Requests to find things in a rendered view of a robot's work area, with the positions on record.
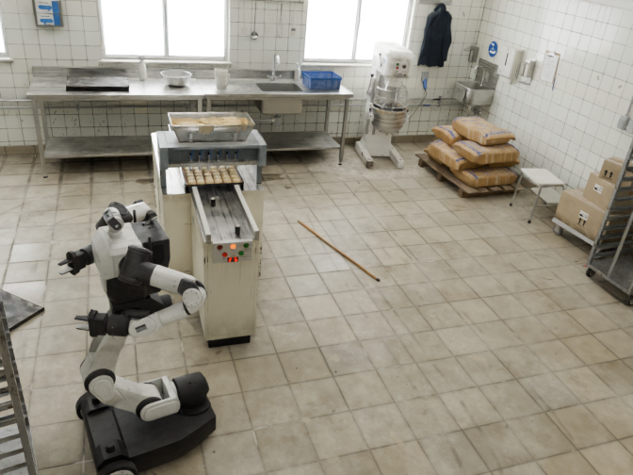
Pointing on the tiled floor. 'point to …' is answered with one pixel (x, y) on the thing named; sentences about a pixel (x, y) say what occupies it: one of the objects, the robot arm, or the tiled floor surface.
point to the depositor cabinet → (179, 213)
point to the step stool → (542, 188)
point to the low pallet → (462, 182)
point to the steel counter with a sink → (285, 89)
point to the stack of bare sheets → (18, 309)
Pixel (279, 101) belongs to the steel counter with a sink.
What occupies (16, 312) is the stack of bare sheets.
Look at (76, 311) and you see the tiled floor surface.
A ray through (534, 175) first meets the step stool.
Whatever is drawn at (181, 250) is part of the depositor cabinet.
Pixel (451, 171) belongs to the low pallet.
